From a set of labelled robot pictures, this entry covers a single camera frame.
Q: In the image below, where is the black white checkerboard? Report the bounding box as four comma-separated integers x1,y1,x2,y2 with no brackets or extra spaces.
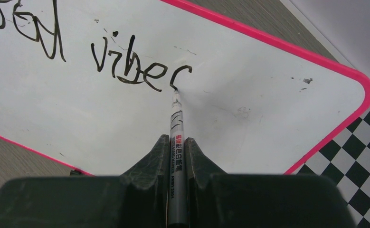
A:
294,107,370,228

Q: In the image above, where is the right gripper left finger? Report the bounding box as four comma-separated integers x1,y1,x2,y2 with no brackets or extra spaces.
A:
0,135,170,228

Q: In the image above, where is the black whiteboard marker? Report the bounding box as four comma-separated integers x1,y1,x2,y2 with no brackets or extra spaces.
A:
167,89,189,228

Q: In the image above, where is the pink framed whiteboard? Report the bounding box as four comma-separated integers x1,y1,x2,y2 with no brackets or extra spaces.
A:
0,0,370,175

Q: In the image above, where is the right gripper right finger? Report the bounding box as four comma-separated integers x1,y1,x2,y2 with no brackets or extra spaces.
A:
185,138,356,228

